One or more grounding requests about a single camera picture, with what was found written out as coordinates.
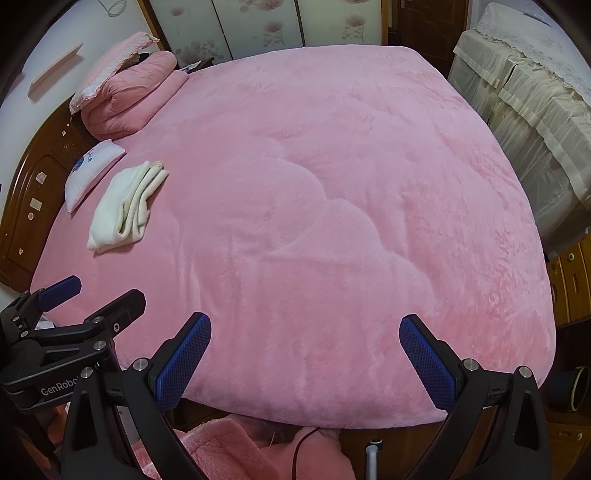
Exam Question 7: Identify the floral sliding wardrobe doors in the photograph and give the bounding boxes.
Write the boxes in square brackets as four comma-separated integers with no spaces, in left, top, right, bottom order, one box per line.
[138,0,389,67]

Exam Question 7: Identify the pink wall shelf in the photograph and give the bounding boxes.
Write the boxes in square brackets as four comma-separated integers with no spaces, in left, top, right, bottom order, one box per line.
[27,42,83,98]

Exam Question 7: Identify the white fluffy cardigan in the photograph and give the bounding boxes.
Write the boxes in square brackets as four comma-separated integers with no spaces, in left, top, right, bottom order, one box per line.
[87,161,168,254]

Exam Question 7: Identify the folded pink quilt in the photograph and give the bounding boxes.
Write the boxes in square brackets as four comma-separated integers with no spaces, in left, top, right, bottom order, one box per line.
[81,51,189,141]

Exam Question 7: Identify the dark wooden door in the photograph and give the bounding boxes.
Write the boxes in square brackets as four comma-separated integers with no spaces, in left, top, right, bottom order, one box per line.
[392,0,469,77]

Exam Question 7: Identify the white metal pole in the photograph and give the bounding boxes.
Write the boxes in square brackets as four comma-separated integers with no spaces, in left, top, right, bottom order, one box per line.
[365,439,383,480]

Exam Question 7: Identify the wooden drawer cabinet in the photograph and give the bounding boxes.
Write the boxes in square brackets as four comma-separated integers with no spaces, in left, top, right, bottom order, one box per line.
[547,234,591,327]

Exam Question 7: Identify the pink lace-edged pillow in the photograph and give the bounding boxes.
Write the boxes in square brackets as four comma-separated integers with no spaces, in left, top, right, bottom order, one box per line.
[69,32,159,115]

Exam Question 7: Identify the small white printed pillow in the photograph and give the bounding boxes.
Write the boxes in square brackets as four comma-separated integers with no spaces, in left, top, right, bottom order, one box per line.
[64,140,126,214]

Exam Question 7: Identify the cream lace furniture cover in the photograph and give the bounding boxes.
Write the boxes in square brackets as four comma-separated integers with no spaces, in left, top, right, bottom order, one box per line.
[448,1,590,254]

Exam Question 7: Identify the dark wooden headboard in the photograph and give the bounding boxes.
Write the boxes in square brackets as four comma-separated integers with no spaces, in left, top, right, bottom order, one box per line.
[1,101,97,293]

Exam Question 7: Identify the black cable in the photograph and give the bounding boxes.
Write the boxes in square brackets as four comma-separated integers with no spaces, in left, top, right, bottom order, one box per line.
[290,426,323,480]

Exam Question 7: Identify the pink plush bed blanket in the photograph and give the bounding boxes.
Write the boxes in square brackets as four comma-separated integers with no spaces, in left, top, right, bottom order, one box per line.
[32,45,556,429]

